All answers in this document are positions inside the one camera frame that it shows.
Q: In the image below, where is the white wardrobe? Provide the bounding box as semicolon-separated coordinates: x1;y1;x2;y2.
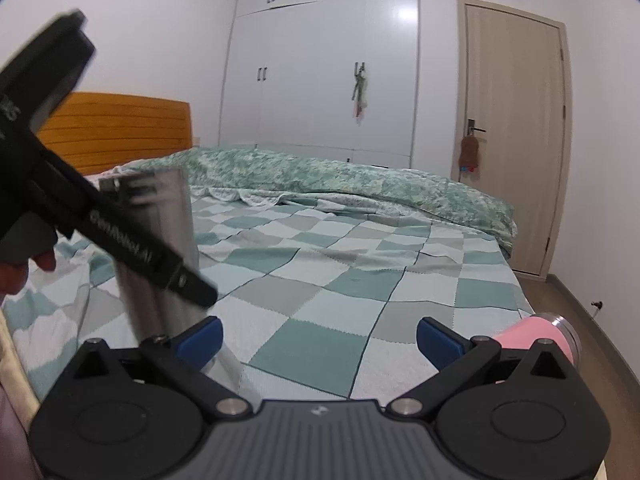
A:
217;0;420;171

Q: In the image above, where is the beige wooden door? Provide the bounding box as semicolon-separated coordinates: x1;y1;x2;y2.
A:
452;0;573;282

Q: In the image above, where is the person's left hand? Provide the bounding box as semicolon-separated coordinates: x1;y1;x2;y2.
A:
0;249;57;297

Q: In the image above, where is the checkered teal blanket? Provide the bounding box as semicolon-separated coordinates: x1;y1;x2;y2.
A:
2;187;534;402

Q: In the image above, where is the pink cup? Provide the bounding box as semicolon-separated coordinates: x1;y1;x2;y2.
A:
492;312;584;367

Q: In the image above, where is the green floral quilt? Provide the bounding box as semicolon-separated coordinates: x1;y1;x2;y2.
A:
112;145;517;262

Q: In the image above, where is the stainless steel cup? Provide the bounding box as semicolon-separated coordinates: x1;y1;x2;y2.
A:
97;167;247;399

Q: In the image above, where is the green hanging ornament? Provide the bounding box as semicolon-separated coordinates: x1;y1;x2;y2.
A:
350;72;371;122

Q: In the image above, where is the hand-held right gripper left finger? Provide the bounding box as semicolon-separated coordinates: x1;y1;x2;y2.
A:
72;316;253;419

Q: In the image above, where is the orange wooden headboard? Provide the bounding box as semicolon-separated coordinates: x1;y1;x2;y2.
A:
37;91;194;177

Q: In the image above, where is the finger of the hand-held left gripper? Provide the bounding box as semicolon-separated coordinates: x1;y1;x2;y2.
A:
165;259;219;309

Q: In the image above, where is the brown plush hanging toy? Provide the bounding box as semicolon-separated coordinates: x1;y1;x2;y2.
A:
457;135;481;174

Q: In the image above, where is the beige bed frame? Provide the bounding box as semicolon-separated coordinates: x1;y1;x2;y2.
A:
0;305;42;413

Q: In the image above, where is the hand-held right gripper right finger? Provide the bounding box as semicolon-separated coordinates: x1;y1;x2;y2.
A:
387;316;574;419

